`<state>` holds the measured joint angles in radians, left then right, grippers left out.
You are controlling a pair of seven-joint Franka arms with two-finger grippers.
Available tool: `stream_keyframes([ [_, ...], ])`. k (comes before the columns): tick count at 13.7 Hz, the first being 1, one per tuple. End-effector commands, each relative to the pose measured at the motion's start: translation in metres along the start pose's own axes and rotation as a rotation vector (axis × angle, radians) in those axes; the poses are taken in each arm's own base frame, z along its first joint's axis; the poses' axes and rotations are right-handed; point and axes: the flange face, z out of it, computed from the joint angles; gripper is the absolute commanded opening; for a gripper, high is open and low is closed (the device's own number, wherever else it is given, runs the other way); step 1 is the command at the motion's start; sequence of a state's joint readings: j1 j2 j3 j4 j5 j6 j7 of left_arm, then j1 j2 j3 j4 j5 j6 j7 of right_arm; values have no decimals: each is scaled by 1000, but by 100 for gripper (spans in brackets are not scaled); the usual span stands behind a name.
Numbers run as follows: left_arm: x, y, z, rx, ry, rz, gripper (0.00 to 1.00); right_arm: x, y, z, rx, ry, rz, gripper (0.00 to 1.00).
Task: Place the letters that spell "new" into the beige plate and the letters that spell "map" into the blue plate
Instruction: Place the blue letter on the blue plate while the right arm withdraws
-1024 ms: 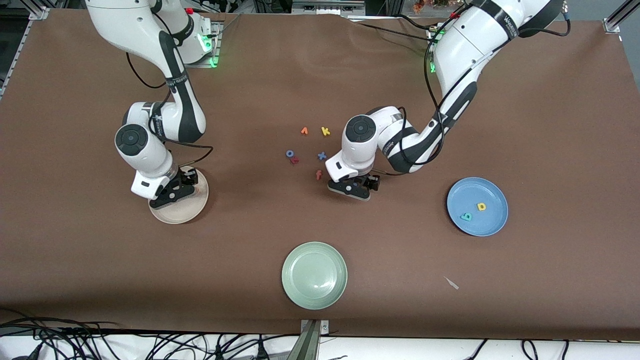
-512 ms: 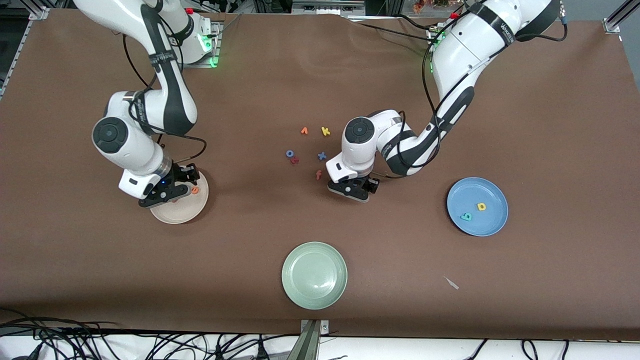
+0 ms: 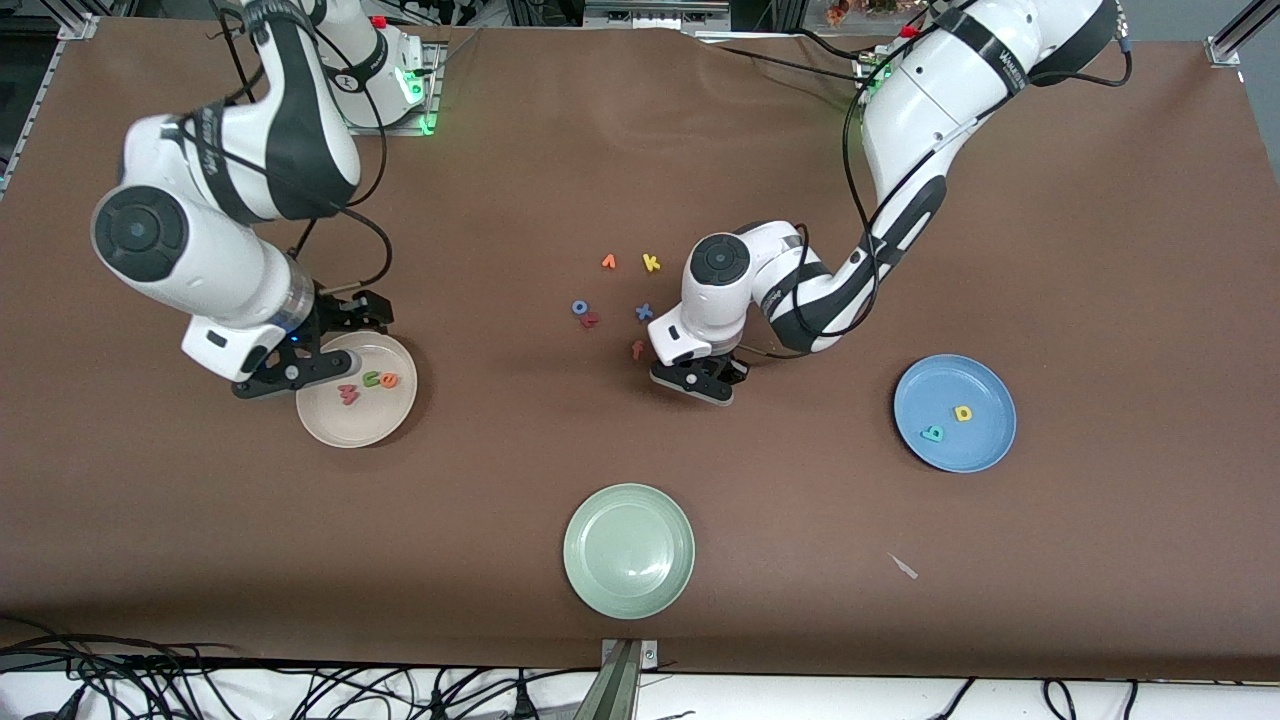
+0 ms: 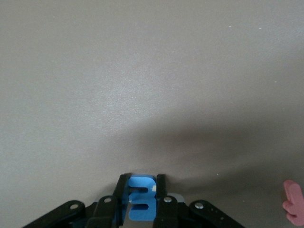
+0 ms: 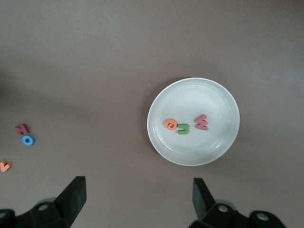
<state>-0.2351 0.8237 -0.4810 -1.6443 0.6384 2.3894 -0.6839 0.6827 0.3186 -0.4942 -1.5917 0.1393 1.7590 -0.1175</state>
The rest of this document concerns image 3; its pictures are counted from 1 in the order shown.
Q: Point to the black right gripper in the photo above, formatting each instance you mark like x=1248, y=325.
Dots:
x=343, y=314

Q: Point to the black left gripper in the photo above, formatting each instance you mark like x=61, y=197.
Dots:
x=738, y=367

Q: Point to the pink foam letter w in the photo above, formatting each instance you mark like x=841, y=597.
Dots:
x=348, y=395

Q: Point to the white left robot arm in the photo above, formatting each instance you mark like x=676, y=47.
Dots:
x=930, y=100

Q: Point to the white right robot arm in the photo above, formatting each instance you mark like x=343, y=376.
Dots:
x=200, y=260

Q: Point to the beige round plate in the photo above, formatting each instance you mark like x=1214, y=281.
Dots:
x=370, y=420

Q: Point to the green round plate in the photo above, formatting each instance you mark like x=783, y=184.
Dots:
x=628, y=550

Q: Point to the blue round plate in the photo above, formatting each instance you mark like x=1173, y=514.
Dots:
x=980, y=450

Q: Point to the small white paper scrap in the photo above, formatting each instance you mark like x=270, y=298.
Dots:
x=905, y=568

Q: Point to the brown table cover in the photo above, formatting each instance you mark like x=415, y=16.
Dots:
x=200, y=550

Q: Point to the orange dried plant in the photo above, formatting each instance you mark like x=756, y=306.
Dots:
x=838, y=12

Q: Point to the aluminium corner profile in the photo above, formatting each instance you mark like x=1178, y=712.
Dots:
x=80, y=25
x=1230, y=40

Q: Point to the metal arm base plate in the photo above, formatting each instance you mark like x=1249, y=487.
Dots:
x=432, y=100

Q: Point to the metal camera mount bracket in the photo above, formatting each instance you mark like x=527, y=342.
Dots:
x=620, y=690

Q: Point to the aluminium frame profile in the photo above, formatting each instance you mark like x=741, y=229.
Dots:
x=650, y=15

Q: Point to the aluminium table edge rail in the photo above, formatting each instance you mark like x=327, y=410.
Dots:
x=38, y=100

